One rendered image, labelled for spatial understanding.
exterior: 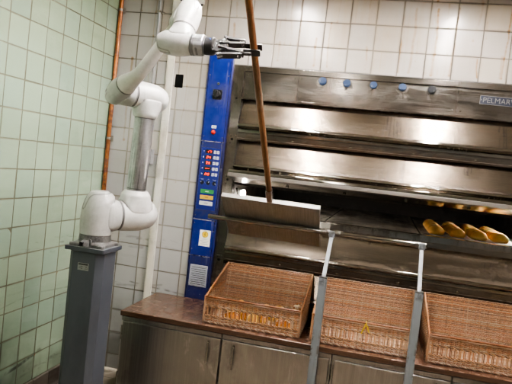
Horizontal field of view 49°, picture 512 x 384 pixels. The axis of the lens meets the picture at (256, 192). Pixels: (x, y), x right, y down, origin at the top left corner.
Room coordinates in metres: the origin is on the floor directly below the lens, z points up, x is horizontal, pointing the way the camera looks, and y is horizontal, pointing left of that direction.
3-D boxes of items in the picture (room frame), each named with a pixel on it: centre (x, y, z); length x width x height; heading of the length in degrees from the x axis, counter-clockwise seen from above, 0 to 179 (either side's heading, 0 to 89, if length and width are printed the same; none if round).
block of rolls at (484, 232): (3.71, -1.38, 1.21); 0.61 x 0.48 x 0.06; 167
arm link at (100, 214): (2.80, 0.76, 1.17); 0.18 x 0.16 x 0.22; 130
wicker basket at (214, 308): (3.28, -0.10, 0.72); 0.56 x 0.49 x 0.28; 79
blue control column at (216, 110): (4.55, 0.10, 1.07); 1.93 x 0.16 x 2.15; 167
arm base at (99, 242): (2.77, 0.78, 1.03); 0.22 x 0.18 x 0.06; 168
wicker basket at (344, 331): (3.14, -0.69, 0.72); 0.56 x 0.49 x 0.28; 78
